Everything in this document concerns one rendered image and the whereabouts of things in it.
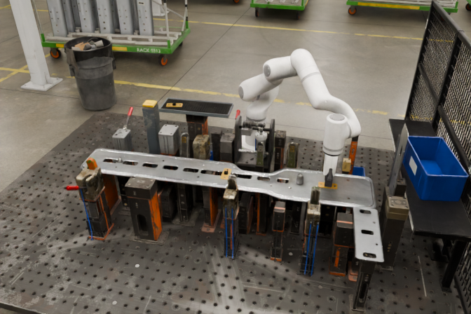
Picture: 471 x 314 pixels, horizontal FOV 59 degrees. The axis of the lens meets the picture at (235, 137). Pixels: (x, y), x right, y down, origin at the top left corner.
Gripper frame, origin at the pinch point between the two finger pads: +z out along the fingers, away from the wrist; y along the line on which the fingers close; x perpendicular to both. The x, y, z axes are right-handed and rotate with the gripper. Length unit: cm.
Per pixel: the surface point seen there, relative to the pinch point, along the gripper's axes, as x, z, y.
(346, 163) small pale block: 7.8, -2.4, -10.8
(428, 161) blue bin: 46, 0, -24
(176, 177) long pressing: -68, 3, 7
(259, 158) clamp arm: -32.6, 1.0, -12.0
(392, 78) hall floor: 88, 104, -377
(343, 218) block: 6.7, 5.3, 18.0
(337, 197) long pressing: 4.2, 3.3, 7.3
